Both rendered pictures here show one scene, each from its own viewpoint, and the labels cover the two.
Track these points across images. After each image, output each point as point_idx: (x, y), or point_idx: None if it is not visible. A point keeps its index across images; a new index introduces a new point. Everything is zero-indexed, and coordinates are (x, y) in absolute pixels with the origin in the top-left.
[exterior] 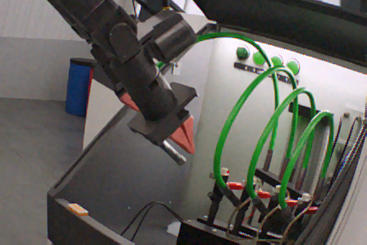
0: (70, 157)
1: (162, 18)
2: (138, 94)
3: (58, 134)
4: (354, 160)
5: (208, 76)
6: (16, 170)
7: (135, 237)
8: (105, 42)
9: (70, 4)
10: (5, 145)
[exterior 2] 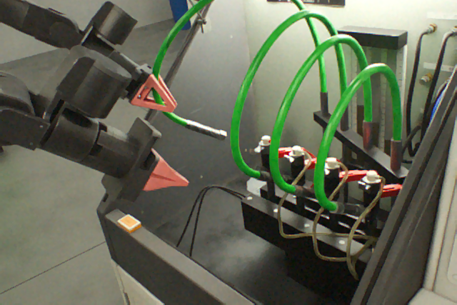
0: None
1: (66, 69)
2: (85, 163)
3: (171, 57)
4: (445, 124)
5: (245, 16)
6: (125, 118)
7: (212, 212)
8: None
9: None
10: None
